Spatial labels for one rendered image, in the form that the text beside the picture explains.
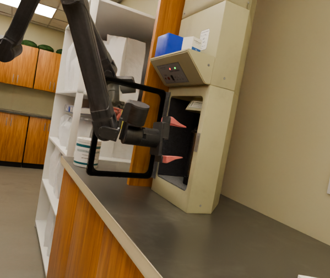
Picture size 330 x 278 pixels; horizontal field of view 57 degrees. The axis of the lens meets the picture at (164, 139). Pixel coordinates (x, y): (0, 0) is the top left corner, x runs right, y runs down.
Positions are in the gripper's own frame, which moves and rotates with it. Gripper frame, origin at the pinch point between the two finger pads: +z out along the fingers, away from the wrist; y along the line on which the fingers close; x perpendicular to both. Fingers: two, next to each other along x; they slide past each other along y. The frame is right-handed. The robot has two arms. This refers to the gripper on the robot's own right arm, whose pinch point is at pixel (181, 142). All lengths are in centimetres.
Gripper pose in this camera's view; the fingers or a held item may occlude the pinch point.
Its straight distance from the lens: 98.0
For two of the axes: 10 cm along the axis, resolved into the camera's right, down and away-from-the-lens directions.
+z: 8.8, 1.2, 4.5
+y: 1.2, -9.9, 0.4
